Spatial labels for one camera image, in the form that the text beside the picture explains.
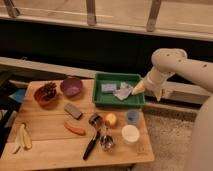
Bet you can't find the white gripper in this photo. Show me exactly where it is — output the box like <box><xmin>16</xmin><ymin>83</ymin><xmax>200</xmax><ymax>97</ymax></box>
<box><xmin>132</xmin><ymin>67</ymin><xmax>167</xmax><ymax>102</ymax></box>

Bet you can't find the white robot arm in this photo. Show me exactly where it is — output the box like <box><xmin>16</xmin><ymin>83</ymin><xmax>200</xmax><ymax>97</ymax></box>
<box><xmin>132</xmin><ymin>48</ymin><xmax>213</xmax><ymax>171</ymax></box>

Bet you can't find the crumpled grey cloth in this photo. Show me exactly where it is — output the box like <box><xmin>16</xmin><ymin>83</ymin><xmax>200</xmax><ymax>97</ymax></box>
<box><xmin>113</xmin><ymin>82</ymin><xmax>133</xmax><ymax>100</ymax></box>

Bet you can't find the blue plastic cup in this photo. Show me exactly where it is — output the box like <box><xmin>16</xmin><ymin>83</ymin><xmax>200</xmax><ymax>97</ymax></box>
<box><xmin>126</xmin><ymin>109</ymin><xmax>139</xmax><ymax>125</ymax></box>

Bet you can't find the green plastic tray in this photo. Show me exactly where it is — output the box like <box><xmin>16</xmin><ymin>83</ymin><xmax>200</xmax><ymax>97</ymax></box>
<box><xmin>92</xmin><ymin>72</ymin><xmax>145</xmax><ymax>108</ymax></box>

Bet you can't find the white round container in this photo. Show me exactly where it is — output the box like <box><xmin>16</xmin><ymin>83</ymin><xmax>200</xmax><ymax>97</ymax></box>
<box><xmin>121</xmin><ymin>125</ymin><xmax>140</xmax><ymax>144</ymax></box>

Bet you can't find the yellow-red apple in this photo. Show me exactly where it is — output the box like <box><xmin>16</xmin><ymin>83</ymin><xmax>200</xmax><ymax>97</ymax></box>
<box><xmin>104</xmin><ymin>113</ymin><xmax>117</xmax><ymax>128</ymax></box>

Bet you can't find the purple bowl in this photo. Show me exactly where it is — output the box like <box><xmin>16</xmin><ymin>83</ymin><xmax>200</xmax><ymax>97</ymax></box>
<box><xmin>60</xmin><ymin>77</ymin><xmax>83</xmax><ymax>97</ymax></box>

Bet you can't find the orange carrot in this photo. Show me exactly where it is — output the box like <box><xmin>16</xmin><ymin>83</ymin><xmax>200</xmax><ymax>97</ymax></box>
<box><xmin>64</xmin><ymin>121</ymin><xmax>86</xmax><ymax>136</ymax></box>

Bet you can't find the grey rectangular block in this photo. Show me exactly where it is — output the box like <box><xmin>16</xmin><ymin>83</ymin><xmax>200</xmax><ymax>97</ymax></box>
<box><xmin>64</xmin><ymin>103</ymin><xmax>83</xmax><ymax>119</ymax></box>

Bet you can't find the pine cone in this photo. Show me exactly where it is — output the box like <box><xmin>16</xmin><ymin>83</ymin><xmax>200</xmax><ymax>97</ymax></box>
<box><xmin>42</xmin><ymin>82</ymin><xmax>56</xmax><ymax>99</ymax></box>

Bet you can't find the orange-brown bowl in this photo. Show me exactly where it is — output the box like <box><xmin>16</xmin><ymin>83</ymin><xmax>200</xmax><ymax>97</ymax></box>
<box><xmin>34</xmin><ymin>86</ymin><xmax>58</xmax><ymax>106</ymax></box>

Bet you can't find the blue object beside table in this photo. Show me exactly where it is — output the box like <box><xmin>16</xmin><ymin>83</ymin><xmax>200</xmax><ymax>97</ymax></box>
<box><xmin>11</xmin><ymin>89</ymin><xmax>26</xmax><ymax>103</ymax></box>

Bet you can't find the black-handled peeler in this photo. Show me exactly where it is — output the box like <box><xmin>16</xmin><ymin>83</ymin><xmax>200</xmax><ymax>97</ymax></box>
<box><xmin>83</xmin><ymin>113</ymin><xmax>103</xmax><ymax>160</ymax></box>

